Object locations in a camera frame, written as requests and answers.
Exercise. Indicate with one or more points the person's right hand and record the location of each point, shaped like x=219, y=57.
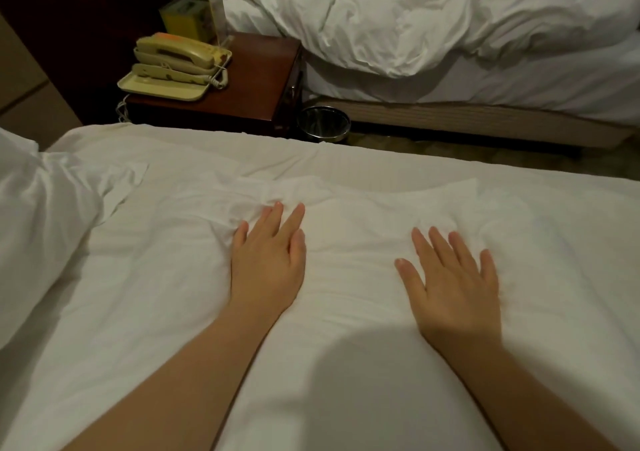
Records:
x=455, y=296

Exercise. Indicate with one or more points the person's left hand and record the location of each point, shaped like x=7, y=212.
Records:
x=268, y=265

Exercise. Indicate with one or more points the white duvet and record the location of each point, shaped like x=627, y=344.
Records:
x=400, y=296
x=440, y=10

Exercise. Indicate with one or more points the white bed sheet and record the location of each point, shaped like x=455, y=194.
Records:
x=300, y=160

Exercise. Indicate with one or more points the white pillow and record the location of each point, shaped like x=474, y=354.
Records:
x=40, y=225

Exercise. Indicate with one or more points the person's left forearm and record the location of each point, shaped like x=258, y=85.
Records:
x=180, y=396

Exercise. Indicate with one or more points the person's right forearm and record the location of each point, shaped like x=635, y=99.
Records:
x=530, y=401

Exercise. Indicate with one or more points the black trash bin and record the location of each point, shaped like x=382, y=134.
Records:
x=325, y=123

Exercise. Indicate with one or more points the reddish wooden nightstand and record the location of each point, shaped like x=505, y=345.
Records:
x=255, y=80

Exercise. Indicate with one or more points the yellow telephone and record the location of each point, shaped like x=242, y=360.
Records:
x=175, y=65

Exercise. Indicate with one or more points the pale green box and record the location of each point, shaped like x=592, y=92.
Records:
x=190, y=17

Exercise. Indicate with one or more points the dark wooden wall panel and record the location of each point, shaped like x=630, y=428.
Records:
x=90, y=35

